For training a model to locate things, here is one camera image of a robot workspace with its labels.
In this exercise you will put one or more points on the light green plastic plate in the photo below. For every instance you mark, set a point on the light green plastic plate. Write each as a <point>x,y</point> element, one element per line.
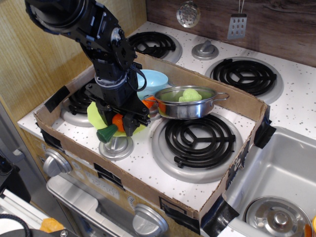
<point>95,119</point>

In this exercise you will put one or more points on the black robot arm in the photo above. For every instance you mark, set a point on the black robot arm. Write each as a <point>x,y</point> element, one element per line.
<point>100,36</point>

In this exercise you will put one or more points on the hanging silver slotted spatula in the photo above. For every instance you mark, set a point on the hanging silver slotted spatula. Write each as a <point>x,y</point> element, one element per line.
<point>238,22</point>

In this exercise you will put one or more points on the silver stovetop knob back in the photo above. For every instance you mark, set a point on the silver stovetop knob back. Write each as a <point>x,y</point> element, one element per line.
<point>205,51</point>

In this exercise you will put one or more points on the light green toy vegetable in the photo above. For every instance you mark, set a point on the light green toy vegetable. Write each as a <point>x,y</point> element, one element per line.
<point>190,95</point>

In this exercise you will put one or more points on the silver oven knob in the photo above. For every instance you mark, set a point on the silver oven knob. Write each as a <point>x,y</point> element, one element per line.
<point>148,223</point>
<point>55,164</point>

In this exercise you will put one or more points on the right silver oven knob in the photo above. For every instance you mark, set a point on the right silver oven knob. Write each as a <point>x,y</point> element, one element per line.
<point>148,223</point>

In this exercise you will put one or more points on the silver pot lid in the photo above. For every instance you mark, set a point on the silver pot lid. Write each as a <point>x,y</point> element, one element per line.
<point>278,217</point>

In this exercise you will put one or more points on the front right black burner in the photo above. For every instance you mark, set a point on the front right black burner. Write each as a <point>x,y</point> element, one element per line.
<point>196,151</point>

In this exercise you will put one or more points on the front left black burner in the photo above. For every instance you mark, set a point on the front left black burner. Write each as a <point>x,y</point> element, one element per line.
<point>74,108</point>

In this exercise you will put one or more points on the silver stovetop knob front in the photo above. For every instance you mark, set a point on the silver stovetop knob front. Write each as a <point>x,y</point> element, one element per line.
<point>117,148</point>

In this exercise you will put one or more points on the silver stovetop knob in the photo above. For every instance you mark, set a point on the silver stovetop knob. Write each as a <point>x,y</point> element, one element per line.
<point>117,148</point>
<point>205,51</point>

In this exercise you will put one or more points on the brown cardboard fence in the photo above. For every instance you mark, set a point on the brown cardboard fence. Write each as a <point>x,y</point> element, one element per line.
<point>138,178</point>

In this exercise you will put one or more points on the silver oven door handle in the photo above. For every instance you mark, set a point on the silver oven door handle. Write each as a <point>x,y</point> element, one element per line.
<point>95,215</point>

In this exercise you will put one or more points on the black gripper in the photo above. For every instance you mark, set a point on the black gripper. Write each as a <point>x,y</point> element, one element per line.
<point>120,97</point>

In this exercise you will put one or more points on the small stainless steel pot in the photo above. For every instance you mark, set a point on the small stainless steel pot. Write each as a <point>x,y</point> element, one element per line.
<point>169,107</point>

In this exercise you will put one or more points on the hanging silver skimmer ladle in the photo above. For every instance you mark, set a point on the hanging silver skimmer ladle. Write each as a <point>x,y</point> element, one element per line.
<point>188,14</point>

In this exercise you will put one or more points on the black burner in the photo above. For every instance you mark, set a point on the black burner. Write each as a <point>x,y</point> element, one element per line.
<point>251,75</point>
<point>158,45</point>
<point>74,108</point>
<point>196,151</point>

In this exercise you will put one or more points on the light blue plastic bowl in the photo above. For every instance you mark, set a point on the light blue plastic bowl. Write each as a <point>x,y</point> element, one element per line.
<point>156,81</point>

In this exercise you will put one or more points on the left silver oven knob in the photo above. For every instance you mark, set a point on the left silver oven knob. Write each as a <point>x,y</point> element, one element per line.
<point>55,164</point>

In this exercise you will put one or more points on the back left black burner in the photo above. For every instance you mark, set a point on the back left black burner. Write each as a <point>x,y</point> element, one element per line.
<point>158,45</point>

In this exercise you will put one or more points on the back right black burner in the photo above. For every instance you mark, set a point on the back right black burner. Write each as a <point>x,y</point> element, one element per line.
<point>251,75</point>

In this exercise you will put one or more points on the orange toy carrot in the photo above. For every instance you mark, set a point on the orange toy carrot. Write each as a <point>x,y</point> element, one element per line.
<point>105,134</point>

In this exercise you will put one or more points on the orange object bottom left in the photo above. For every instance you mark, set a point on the orange object bottom left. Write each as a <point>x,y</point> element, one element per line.
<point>50,225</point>

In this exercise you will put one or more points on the stainless steel sink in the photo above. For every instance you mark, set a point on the stainless steel sink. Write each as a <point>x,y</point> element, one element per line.
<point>284,168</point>

